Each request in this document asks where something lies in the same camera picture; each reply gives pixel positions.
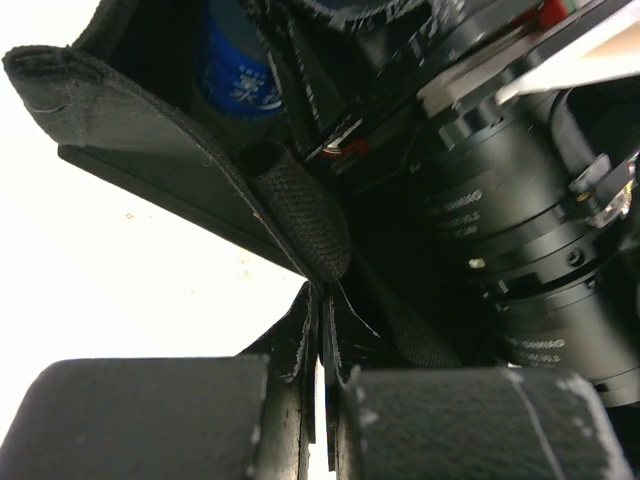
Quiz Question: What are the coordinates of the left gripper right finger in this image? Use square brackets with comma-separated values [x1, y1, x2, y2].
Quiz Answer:
[322, 279, 631, 480]

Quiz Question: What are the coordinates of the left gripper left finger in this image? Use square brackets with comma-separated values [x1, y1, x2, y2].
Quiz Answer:
[0, 282, 321, 480]

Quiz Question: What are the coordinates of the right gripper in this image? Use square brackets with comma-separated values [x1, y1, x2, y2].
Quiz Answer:
[269, 0, 640, 191]

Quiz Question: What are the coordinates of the black canvas bag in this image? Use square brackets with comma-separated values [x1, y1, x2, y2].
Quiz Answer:
[3, 1, 489, 368]

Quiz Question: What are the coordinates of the blue label water bottle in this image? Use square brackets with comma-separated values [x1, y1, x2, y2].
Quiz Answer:
[191, 1, 282, 139]

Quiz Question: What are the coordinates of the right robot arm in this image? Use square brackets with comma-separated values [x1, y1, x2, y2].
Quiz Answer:
[269, 1, 639, 407]

